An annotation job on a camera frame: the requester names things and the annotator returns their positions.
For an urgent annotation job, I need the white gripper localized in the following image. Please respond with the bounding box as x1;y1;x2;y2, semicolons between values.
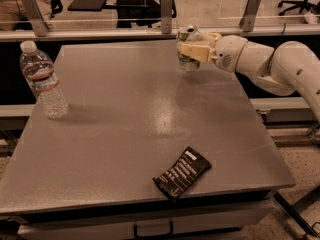
177;33;248;72

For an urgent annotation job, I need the silver green 7up can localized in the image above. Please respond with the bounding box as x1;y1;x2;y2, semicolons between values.
177;25;200;72

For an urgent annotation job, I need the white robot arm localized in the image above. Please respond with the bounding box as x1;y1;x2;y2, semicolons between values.
177;30;320;121

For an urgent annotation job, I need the dark table in background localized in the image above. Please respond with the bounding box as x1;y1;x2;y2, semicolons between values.
67;0;177;28

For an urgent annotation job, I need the black snack bar packet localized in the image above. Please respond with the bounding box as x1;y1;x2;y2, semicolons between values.
153;146;212;200

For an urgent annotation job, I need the clear plastic water bottle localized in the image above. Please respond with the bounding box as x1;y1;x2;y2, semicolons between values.
20;41;68;119

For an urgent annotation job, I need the person in beige trousers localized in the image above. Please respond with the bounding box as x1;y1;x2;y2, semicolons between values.
0;0;63;31

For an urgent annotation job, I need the grey right bracket post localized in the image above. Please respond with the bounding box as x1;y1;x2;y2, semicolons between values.
239;0;261;32

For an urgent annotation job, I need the grey bracket post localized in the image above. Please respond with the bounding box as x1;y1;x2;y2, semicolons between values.
161;0;172;34
239;0;261;32
21;0;49;37

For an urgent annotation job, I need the grey middle bracket post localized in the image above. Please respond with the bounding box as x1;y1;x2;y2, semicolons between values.
161;0;172;34

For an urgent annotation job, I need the grey left bracket post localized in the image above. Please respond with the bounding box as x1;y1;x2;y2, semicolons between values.
21;0;49;37

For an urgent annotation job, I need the black drawer handle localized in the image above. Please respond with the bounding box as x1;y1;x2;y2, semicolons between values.
133;221;174;240

